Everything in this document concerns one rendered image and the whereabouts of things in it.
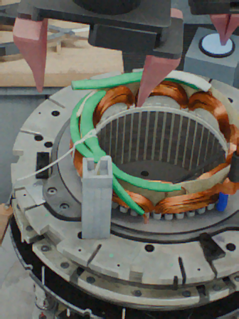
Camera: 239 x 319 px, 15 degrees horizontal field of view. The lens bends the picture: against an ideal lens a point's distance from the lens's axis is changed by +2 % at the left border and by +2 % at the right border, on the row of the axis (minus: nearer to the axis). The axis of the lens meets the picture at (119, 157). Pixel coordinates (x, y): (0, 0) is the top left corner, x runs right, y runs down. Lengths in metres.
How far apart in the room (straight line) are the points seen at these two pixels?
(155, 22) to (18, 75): 0.49
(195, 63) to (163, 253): 0.40
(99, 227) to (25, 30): 0.27
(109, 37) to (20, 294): 0.62
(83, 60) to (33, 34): 0.47
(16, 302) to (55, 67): 0.32
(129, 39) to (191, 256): 0.30
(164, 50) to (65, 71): 0.47
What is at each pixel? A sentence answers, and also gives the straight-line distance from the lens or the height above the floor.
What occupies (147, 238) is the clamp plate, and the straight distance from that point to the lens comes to 0.89.
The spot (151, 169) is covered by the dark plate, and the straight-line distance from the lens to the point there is 1.07.
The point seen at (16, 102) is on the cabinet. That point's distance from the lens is 1.17.
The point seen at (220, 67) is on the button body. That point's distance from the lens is 1.21.
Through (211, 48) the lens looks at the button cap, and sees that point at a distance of 1.22.
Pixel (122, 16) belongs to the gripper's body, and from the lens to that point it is 0.66.
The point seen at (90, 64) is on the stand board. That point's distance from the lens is 1.14.
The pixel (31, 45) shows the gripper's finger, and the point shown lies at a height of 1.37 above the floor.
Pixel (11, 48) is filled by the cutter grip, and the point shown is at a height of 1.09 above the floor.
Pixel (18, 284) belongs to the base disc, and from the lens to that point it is 1.23.
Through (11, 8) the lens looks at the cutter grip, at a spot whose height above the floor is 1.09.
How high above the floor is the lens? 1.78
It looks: 45 degrees down
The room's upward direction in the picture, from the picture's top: 3 degrees clockwise
